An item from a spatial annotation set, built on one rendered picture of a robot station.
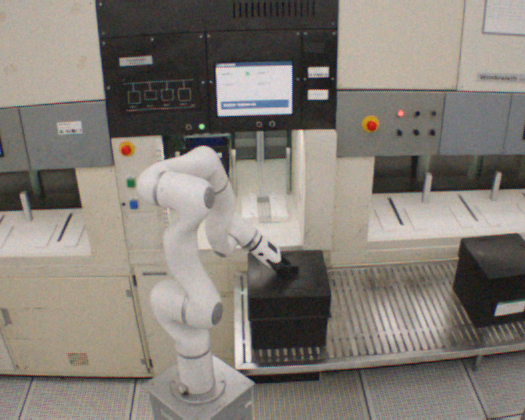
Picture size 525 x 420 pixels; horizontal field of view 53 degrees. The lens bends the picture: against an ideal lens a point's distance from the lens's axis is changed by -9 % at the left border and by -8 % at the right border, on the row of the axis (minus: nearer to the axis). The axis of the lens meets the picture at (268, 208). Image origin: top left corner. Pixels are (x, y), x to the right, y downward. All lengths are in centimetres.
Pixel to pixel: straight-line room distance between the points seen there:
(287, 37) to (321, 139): 41
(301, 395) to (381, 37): 180
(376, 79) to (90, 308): 165
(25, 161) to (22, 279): 62
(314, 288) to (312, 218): 44
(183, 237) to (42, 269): 124
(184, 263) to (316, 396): 154
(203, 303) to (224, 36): 97
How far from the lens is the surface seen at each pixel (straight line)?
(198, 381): 190
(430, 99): 227
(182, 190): 147
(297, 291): 196
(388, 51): 219
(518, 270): 223
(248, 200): 274
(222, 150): 280
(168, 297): 171
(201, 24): 208
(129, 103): 219
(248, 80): 213
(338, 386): 302
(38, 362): 310
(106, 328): 281
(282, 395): 296
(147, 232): 244
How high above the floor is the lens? 222
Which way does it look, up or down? 30 degrees down
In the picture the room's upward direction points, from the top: 1 degrees counter-clockwise
